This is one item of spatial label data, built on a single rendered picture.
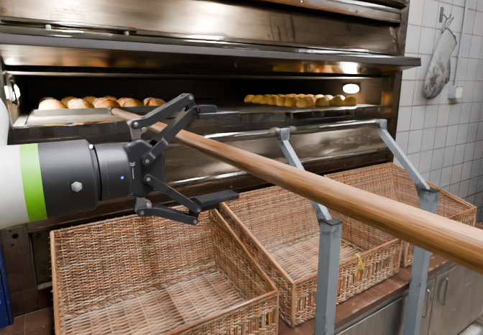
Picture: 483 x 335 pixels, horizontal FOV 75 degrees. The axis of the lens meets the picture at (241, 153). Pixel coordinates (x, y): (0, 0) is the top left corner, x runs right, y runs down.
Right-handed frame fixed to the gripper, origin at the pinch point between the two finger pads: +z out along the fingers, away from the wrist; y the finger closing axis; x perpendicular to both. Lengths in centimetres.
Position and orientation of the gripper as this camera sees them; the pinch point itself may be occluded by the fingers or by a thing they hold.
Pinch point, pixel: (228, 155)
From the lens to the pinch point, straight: 52.1
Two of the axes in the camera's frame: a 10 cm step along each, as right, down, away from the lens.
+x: 5.3, 1.8, -8.3
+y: 0.0, 9.8, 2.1
